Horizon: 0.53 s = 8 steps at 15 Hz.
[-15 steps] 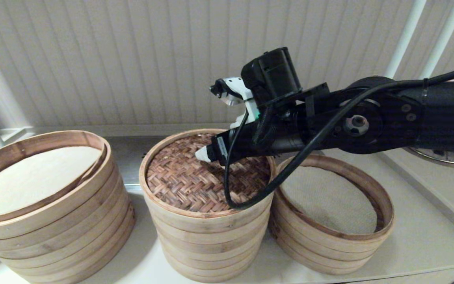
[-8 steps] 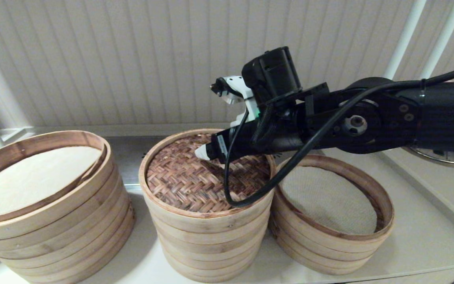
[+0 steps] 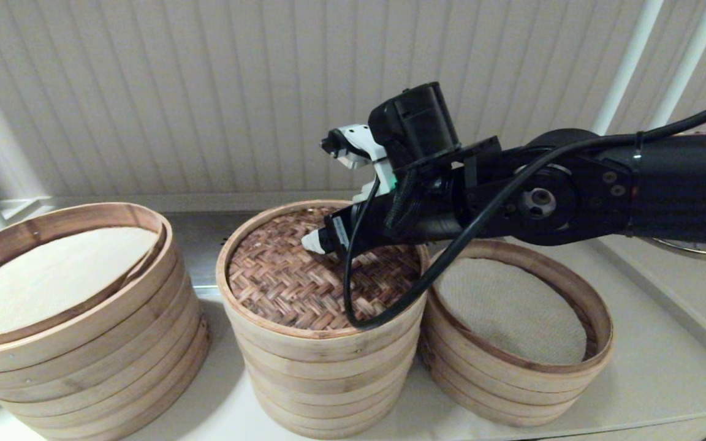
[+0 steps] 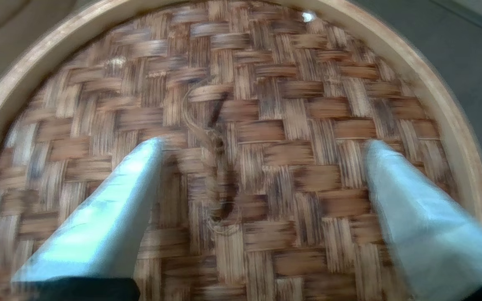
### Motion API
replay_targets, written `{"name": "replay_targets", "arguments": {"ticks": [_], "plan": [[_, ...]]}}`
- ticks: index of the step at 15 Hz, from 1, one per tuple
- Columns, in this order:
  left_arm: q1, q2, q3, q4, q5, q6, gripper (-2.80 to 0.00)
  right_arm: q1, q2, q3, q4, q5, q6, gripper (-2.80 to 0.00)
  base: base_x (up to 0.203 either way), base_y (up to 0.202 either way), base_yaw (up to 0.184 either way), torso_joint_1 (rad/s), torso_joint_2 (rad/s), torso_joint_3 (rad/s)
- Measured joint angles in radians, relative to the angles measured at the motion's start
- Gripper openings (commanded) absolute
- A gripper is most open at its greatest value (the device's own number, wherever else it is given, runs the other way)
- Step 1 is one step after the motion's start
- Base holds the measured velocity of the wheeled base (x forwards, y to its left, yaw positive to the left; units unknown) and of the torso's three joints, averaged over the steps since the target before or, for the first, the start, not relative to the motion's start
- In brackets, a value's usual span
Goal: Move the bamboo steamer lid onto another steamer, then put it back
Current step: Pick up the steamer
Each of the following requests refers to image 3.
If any woven bamboo steamer lid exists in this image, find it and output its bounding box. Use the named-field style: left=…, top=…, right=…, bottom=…
left=216, top=199, right=430, bottom=362

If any black camera cable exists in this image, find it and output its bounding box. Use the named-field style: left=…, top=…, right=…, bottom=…
left=342, top=92, right=706, bottom=330

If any round steel pot lid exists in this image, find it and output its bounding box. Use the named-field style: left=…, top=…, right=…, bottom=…
left=638, top=236, right=706, bottom=263

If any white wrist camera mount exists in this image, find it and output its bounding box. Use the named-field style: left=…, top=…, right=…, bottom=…
left=321, top=124, right=398, bottom=204

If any white base bracket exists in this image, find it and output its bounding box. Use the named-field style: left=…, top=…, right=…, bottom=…
left=0, top=197, right=58, bottom=222

